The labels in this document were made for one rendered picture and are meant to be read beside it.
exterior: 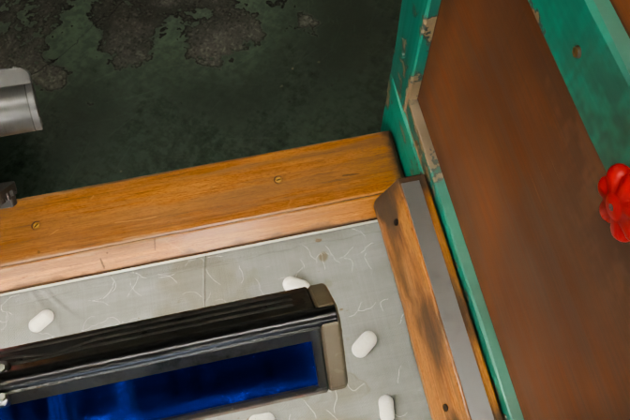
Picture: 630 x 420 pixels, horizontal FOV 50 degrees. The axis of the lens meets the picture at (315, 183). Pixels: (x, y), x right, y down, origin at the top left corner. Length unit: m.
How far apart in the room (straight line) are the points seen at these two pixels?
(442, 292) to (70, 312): 0.46
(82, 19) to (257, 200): 1.35
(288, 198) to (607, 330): 0.49
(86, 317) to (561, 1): 0.67
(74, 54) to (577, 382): 1.74
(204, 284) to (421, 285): 0.28
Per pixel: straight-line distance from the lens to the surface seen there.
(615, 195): 0.39
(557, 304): 0.57
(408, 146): 0.87
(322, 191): 0.89
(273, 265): 0.88
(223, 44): 2.00
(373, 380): 0.84
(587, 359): 0.55
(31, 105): 0.77
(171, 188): 0.91
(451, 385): 0.74
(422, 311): 0.77
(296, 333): 0.47
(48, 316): 0.90
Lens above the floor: 1.57
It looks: 64 degrees down
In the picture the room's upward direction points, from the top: straight up
